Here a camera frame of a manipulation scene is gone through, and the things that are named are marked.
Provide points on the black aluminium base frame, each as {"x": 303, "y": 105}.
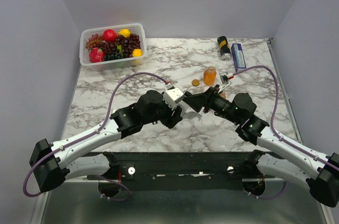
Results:
{"x": 184, "y": 171}

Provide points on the red grape bunch left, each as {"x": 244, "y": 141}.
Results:
{"x": 94, "y": 41}

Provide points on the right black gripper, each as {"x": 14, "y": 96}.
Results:
{"x": 196, "y": 101}

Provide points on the red apple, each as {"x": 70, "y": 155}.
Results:
{"x": 109, "y": 35}

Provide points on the yellow lemon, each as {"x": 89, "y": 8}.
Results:
{"x": 125, "y": 32}
{"x": 137, "y": 53}

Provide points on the yellow lemon back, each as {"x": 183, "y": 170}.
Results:
{"x": 125, "y": 32}

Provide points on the blue white box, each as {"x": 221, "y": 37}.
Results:
{"x": 238, "y": 57}

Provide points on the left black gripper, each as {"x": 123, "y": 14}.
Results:
{"x": 171, "y": 121}

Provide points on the orange juice bottle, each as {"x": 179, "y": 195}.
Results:
{"x": 223, "y": 95}
{"x": 209, "y": 76}

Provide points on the clear bottle black cap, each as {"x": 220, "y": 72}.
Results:
{"x": 188, "y": 112}

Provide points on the white plastic fruit basket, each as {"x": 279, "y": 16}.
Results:
{"x": 135, "y": 28}

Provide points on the dark red grape bunch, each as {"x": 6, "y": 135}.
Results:
{"x": 125, "y": 45}

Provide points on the pink dragon fruit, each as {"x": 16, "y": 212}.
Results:
{"x": 96, "y": 55}

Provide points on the black grape bunch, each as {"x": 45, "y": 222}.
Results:
{"x": 114, "y": 54}

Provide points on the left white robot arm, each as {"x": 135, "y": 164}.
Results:
{"x": 50, "y": 162}

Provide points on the yellow lemon front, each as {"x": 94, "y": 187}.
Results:
{"x": 137, "y": 53}

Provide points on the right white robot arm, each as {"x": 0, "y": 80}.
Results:
{"x": 321, "y": 169}

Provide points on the black drink can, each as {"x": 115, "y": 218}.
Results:
{"x": 224, "y": 48}

